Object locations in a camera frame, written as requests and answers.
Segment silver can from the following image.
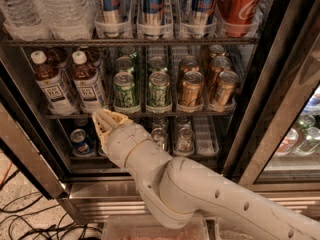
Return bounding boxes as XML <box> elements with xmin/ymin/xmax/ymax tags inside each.
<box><xmin>151</xmin><ymin>128</ymin><xmax>168</xmax><ymax>151</ymax></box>
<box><xmin>176</xmin><ymin>128</ymin><xmax>194</xmax><ymax>153</ymax></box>

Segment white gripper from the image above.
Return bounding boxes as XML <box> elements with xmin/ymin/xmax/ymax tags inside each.
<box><xmin>92</xmin><ymin>109</ymin><xmax>157</xmax><ymax>168</ymax></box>

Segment steel fridge door left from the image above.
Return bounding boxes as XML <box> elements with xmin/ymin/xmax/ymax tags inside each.
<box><xmin>0</xmin><ymin>60</ymin><xmax>68</xmax><ymax>200</ymax></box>

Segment clear water bottle right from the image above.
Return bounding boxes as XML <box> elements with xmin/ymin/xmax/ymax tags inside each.
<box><xmin>42</xmin><ymin>0</ymin><xmax>90</xmax><ymax>41</ymax></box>

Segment tea bottle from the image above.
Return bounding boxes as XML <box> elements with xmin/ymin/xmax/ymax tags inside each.
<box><xmin>31</xmin><ymin>50</ymin><xmax>78</xmax><ymax>116</ymax></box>
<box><xmin>79</xmin><ymin>46</ymin><xmax>102</xmax><ymax>67</ymax></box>
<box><xmin>72</xmin><ymin>51</ymin><xmax>106</xmax><ymax>111</ymax></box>
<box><xmin>45</xmin><ymin>47</ymin><xmax>69</xmax><ymax>69</ymax></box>

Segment silver can front left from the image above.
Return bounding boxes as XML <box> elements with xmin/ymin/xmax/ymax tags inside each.
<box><xmin>151</xmin><ymin>128</ymin><xmax>168</xmax><ymax>151</ymax></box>

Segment blue Pepsi can left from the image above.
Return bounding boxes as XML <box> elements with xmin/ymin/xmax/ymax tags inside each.
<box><xmin>70</xmin><ymin>129</ymin><xmax>95</xmax><ymax>157</ymax></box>

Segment green can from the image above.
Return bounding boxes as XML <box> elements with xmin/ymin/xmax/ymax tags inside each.
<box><xmin>148</xmin><ymin>56</ymin><xmax>168</xmax><ymax>73</ymax></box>
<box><xmin>148</xmin><ymin>71</ymin><xmax>170</xmax><ymax>107</ymax></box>
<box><xmin>113</xmin><ymin>71</ymin><xmax>137</xmax><ymax>108</ymax></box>
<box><xmin>115</xmin><ymin>56</ymin><xmax>135</xmax><ymax>74</ymax></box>

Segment clear water bottle left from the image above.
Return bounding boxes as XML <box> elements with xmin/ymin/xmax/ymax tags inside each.
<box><xmin>0</xmin><ymin>0</ymin><xmax>50</xmax><ymax>41</ymax></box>

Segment green can front right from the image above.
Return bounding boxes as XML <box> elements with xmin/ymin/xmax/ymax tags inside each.
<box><xmin>148</xmin><ymin>71</ymin><xmax>170</xmax><ymax>107</ymax></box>

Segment clear plastic bin right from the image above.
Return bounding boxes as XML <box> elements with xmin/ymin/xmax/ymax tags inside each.
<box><xmin>215</xmin><ymin>218</ymin><xmax>253</xmax><ymax>240</ymax></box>

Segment blue Red Bull can left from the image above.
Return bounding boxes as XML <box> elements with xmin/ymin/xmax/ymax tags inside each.
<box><xmin>95</xmin><ymin>0</ymin><xmax>131</xmax><ymax>38</ymax></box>

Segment wire shelf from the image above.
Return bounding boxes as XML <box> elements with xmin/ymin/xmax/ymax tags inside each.
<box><xmin>4</xmin><ymin>37</ymin><xmax>260</xmax><ymax>47</ymax></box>
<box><xmin>45</xmin><ymin>111</ymin><xmax>233</xmax><ymax>119</ymax></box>

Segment gold can front right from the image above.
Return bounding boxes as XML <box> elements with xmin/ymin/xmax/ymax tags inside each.
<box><xmin>210</xmin><ymin>71</ymin><xmax>239</xmax><ymax>105</ymax></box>

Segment blue red bull can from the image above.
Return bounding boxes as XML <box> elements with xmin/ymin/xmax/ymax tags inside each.
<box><xmin>141</xmin><ymin>0</ymin><xmax>165</xmax><ymax>39</ymax></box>
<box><xmin>95</xmin><ymin>0</ymin><xmax>131</xmax><ymax>38</ymax></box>
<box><xmin>187</xmin><ymin>0</ymin><xmax>216</xmax><ymax>38</ymax></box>

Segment green can front left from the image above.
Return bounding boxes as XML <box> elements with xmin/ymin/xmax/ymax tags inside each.
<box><xmin>113</xmin><ymin>71</ymin><xmax>137</xmax><ymax>108</ymax></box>

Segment middle wire shelf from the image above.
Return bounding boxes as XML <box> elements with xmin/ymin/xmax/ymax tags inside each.
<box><xmin>45</xmin><ymin>111</ymin><xmax>233</xmax><ymax>119</ymax></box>

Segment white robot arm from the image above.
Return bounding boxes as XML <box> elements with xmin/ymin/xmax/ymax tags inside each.
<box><xmin>92</xmin><ymin>109</ymin><xmax>320</xmax><ymax>240</ymax></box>

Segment blue Red Bull can right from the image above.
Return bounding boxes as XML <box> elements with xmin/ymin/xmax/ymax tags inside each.
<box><xmin>187</xmin><ymin>0</ymin><xmax>216</xmax><ymax>38</ymax></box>

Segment gold can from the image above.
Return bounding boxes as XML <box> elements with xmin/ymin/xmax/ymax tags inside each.
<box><xmin>206</xmin><ymin>56</ymin><xmax>231</xmax><ymax>85</ymax></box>
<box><xmin>179</xmin><ymin>56</ymin><xmax>200</xmax><ymax>73</ymax></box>
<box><xmin>205</xmin><ymin>44</ymin><xmax>226</xmax><ymax>58</ymax></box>
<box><xmin>179</xmin><ymin>71</ymin><xmax>204</xmax><ymax>107</ymax></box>
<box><xmin>210</xmin><ymin>71</ymin><xmax>239</xmax><ymax>105</ymax></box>

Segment blue Red Bull can middle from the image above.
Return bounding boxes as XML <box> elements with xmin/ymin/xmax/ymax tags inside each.
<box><xmin>141</xmin><ymin>0</ymin><xmax>165</xmax><ymax>39</ymax></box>

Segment black floor cables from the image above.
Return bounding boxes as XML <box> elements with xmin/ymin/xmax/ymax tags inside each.
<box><xmin>0</xmin><ymin>170</ymin><xmax>103</xmax><ymax>240</ymax></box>

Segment red Coca-Cola can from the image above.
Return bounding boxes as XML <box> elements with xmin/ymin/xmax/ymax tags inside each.
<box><xmin>217</xmin><ymin>0</ymin><xmax>260</xmax><ymax>37</ymax></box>

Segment gold can front left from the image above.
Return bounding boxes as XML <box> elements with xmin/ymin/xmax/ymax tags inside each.
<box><xmin>179</xmin><ymin>71</ymin><xmax>204</xmax><ymax>107</ymax></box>

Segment silver can front right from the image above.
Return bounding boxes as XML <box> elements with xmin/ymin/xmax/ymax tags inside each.
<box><xmin>176</xmin><ymin>128</ymin><xmax>194</xmax><ymax>153</ymax></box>

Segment clear water bottle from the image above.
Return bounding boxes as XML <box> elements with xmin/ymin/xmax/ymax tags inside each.
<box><xmin>42</xmin><ymin>0</ymin><xmax>90</xmax><ymax>41</ymax></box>
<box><xmin>0</xmin><ymin>0</ymin><xmax>50</xmax><ymax>41</ymax></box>

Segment upper wire shelf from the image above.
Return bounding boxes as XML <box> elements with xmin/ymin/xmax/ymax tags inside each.
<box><xmin>4</xmin><ymin>37</ymin><xmax>260</xmax><ymax>47</ymax></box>

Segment gold can rear right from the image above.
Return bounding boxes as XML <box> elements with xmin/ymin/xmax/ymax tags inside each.
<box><xmin>205</xmin><ymin>44</ymin><xmax>226</xmax><ymax>58</ymax></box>

